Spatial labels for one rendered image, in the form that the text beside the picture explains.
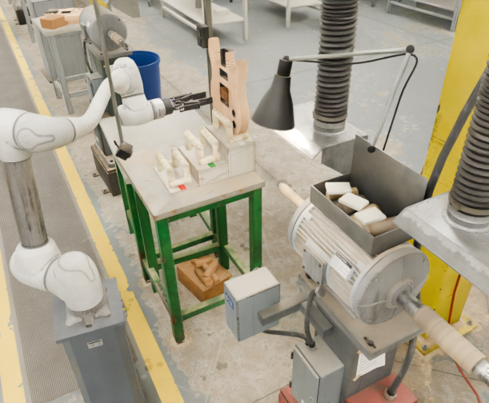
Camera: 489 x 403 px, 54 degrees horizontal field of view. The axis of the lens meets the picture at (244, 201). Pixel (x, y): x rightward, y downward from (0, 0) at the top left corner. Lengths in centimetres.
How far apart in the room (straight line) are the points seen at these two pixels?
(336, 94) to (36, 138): 97
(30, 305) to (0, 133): 167
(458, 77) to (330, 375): 131
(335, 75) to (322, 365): 88
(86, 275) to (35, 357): 112
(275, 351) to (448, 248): 180
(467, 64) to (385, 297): 115
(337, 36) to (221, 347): 191
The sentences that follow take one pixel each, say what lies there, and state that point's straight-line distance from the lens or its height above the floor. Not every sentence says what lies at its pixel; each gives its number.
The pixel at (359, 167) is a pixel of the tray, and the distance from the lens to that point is 146.
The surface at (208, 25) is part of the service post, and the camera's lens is 345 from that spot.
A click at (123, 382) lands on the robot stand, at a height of 30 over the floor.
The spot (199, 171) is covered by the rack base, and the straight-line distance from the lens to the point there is 229.
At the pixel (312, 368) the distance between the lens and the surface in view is 160.
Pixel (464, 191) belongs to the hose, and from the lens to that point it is 113.
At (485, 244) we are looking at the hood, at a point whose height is 154.
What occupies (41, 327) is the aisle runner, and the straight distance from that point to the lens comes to 315.
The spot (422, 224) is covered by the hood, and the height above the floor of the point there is 154.
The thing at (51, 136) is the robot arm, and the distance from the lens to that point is 174.
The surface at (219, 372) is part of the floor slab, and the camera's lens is 271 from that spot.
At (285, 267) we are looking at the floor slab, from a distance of 323.
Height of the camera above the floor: 222
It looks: 36 degrees down
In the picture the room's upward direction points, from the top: 2 degrees counter-clockwise
